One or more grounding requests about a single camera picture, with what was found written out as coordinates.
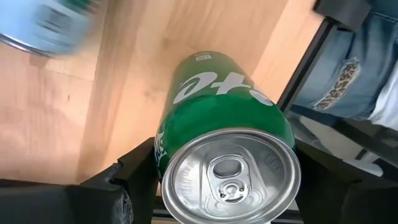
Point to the black can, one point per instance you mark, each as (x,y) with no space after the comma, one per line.
(46,25)

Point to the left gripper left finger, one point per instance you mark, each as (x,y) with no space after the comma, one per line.
(62,205)

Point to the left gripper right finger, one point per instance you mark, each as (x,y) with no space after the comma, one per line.
(342,202)

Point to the person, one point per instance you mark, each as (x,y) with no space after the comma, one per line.
(367,62)

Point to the green Sprite can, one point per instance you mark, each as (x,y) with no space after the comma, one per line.
(217,118)

